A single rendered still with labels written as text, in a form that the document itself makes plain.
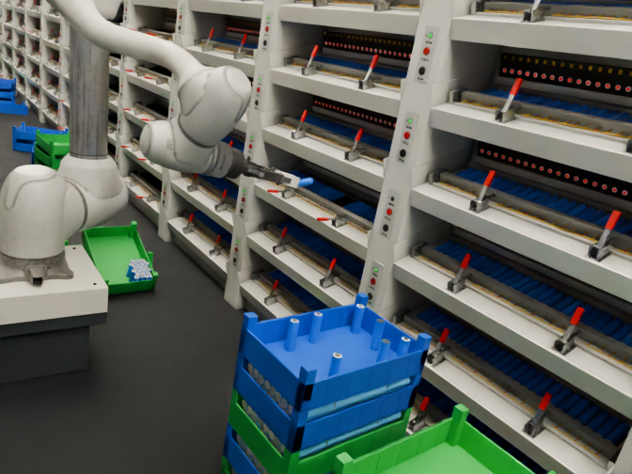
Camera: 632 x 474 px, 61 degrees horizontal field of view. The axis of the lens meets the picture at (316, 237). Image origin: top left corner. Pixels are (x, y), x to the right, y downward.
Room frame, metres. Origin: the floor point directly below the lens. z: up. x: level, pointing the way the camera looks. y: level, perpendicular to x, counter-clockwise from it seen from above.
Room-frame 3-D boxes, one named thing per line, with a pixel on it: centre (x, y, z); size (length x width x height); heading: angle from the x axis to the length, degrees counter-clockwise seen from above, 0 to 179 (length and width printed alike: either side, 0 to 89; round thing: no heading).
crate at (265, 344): (0.89, -0.07, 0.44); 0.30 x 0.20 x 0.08; 131
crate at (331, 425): (0.89, -0.07, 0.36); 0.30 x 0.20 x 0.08; 131
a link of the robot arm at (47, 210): (1.31, 0.74, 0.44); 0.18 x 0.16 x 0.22; 163
